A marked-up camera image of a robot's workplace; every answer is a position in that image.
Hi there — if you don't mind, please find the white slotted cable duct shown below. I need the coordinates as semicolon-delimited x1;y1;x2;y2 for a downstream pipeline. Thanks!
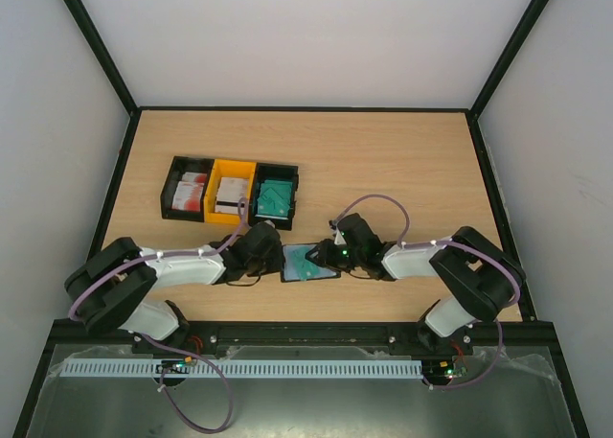
59;358;423;380

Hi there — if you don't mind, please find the teal credit card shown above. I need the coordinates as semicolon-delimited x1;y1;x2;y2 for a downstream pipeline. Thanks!
284;245;327;282

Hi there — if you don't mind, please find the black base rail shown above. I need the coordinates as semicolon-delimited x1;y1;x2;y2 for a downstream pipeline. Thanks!
131;320;559;357

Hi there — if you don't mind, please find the teal card stack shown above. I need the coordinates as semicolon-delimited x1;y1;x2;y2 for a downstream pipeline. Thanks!
256;179;293;219

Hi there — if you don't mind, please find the white red card stack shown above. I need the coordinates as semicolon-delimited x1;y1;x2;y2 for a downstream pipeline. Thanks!
171;172;208;213

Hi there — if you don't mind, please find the black card bin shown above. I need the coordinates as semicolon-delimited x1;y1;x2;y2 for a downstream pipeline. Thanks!
160;156;215;222
248;163;299;231

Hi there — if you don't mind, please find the black enclosure frame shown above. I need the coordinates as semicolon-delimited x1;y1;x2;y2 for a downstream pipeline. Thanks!
12;0;589;437

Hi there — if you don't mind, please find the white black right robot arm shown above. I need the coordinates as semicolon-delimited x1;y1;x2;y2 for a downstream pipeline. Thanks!
306;214;526;354

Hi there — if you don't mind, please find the black card bin right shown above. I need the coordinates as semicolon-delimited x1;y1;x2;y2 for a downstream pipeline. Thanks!
248;163;299;231

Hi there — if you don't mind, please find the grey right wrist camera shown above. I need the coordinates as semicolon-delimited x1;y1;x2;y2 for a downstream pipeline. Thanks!
329;219;347;245

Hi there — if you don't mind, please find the black card bin left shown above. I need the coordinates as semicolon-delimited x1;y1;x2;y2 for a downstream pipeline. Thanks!
160;156;215;222

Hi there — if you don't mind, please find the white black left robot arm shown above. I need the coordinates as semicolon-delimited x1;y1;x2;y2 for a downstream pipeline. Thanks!
64;221;283;347

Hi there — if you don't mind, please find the white orange card stack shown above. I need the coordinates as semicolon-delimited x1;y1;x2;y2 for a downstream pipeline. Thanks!
214;177;249;215

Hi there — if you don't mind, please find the black leather card holder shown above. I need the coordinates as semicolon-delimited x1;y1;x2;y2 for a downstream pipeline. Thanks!
281;243;341;283

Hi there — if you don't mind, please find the yellow card bin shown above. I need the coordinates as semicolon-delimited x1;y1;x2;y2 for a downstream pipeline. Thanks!
203;159;257;225

